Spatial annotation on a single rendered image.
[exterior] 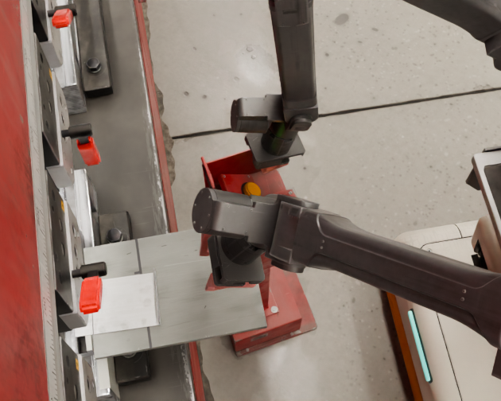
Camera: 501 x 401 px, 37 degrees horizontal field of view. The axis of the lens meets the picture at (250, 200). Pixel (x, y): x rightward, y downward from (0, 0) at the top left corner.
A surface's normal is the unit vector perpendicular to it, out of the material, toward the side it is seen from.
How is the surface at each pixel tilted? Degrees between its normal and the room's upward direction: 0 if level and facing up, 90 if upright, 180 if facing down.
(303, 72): 97
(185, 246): 0
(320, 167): 0
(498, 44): 46
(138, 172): 0
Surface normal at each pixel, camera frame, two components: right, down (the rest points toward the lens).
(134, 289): 0.00, -0.43
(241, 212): 0.39, 0.14
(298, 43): 0.13, 0.94
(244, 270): 0.50, -0.44
